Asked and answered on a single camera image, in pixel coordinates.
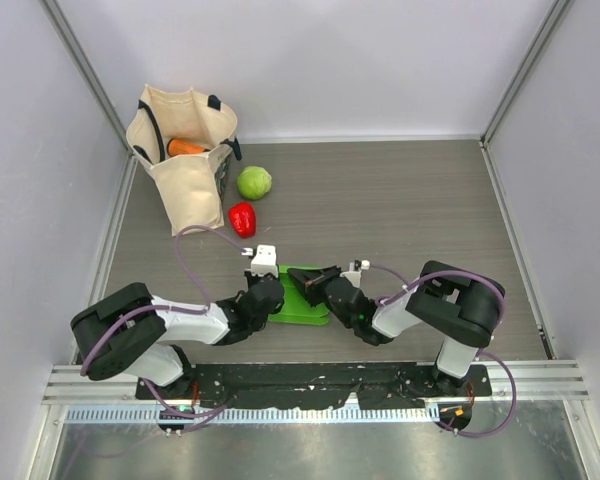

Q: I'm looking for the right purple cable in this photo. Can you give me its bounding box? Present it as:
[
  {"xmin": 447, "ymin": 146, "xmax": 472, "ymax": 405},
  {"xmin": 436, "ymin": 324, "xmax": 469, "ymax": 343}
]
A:
[{"xmin": 369, "ymin": 263, "xmax": 518, "ymax": 441}]

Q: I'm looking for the green paper box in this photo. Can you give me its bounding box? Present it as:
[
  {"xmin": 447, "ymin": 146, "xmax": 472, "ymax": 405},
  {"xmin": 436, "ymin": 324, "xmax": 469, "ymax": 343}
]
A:
[{"xmin": 268, "ymin": 265, "xmax": 330, "ymax": 327}]

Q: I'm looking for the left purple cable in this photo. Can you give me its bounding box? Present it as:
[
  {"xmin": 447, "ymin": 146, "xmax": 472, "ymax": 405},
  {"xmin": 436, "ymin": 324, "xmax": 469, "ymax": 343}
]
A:
[{"xmin": 79, "ymin": 224, "xmax": 251, "ymax": 431}]

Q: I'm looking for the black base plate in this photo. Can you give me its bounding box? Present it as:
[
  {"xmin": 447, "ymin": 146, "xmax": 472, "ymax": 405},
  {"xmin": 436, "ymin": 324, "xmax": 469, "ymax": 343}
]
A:
[{"xmin": 156, "ymin": 362, "xmax": 492, "ymax": 410}]

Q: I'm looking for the white slotted cable duct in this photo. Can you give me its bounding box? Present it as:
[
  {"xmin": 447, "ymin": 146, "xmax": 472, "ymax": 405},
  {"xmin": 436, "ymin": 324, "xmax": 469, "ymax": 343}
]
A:
[{"xmin": 64, "ymin": 403, "xmax": 439, "ymax": 425}]

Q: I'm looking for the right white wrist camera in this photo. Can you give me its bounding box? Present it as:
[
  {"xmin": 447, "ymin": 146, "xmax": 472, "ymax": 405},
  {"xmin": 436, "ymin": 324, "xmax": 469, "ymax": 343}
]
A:
[{"xmin": 340, "ymin": 260, "xmax": 370, "ymax": 288}]

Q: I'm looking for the red bell pepper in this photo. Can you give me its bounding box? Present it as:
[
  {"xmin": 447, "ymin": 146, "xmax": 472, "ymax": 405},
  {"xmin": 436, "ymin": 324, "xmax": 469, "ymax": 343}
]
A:
[{"xmin": 228, "ymin": 202, "xmax": 257, "ymax": 238}]

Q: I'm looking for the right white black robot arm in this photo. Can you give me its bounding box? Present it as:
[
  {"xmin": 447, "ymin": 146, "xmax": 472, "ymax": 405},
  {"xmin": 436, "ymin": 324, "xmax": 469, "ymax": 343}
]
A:
[{"xmin": 288, "ymin": 260, "xmax": 506, "ymax": 395}]

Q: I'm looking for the green cabbage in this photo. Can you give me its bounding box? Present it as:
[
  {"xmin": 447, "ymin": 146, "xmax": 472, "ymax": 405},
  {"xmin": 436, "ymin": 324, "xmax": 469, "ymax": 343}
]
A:
[{"xmin": 236, "ymin": 166, "xmax": 273, "ymax": 201}]

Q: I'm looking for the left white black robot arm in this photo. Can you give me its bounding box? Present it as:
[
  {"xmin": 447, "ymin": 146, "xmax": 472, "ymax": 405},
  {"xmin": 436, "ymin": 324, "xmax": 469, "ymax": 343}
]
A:
[{"xmin": 70, "ymin": 274, "xmax": 284, "ymax": 399}]

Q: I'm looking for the purple cable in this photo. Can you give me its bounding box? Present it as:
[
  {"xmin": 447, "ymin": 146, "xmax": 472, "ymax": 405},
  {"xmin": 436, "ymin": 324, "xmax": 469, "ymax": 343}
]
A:
[
  {"xmin": 79, "ymin": 224, "xmax": 251, "ymax": 431},
  {"xmin": 369, "ymin": 263, "xmax": 518, "ymax": 441}
]

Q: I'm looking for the beige canvas tote bag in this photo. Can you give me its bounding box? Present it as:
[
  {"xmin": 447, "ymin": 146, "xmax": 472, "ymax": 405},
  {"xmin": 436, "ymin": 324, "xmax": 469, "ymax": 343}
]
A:
[{"xmin": 126, "ymin": 86, "xmax": 242, "ymax": 235}]

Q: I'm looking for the orange carrot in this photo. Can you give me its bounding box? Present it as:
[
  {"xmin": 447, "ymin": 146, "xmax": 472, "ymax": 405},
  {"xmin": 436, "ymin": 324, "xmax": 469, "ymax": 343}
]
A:
[{"xmin": 167, "ymin": 138, "xmax": 209, "ymax": 156}]

